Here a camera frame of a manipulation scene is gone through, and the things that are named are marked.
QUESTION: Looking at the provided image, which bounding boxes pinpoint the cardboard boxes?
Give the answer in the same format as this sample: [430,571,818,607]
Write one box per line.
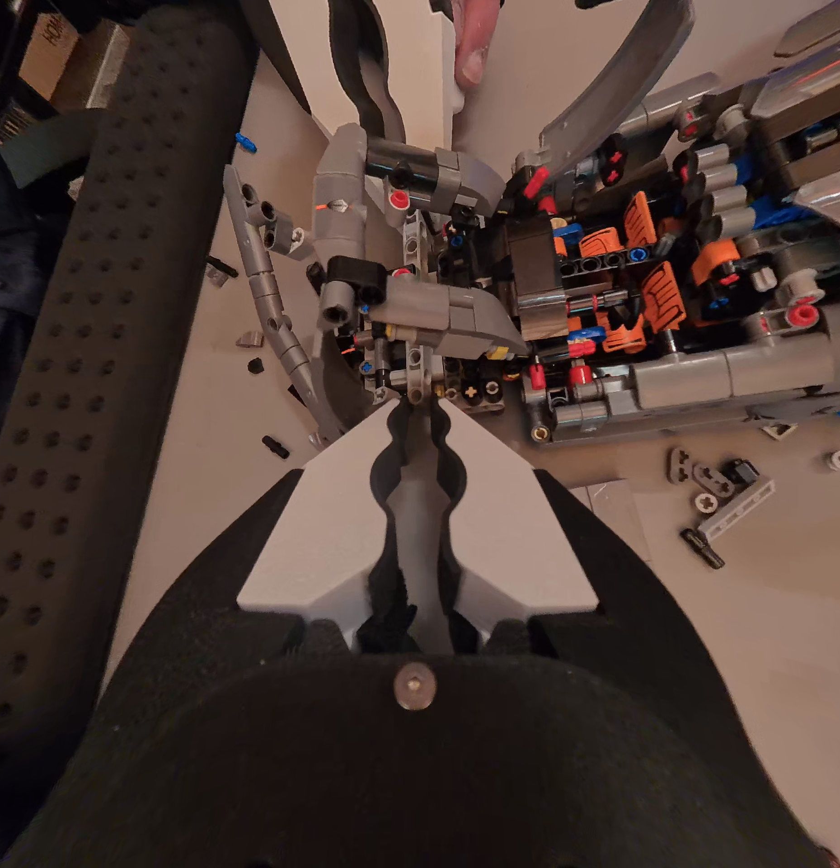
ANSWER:
[16,10,132,113]

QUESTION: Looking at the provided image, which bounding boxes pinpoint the black and grey lego piece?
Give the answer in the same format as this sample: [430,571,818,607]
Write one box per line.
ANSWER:
[317,256,389,333]

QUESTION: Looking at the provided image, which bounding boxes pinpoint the white sticker sheet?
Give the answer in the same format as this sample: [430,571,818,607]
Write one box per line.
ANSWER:
[568,479,654,564]

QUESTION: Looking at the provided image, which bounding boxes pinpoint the person's left hand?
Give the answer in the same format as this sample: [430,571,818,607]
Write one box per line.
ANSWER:
[452,0,507,91]

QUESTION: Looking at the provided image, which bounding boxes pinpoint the grey lego car model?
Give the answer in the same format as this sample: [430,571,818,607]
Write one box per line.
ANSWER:
[310,0,840,443]

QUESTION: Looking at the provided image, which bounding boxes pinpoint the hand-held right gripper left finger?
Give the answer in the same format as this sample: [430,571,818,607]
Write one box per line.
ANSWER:
[235,397,412,652]

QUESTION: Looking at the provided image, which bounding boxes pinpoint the grey curved lego fender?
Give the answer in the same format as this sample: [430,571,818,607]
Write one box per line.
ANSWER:
[222,165,347,450]

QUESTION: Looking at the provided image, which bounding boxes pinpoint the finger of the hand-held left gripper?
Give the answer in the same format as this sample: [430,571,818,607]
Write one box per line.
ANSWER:
[364,0,466,148]
[266,0,388,138]

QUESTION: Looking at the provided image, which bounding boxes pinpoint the black lego axle pin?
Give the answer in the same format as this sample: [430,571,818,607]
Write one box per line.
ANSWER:
[679,528,726,570]

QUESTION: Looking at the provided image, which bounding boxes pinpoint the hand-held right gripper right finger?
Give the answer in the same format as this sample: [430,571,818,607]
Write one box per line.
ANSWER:
[428,396,601,651]

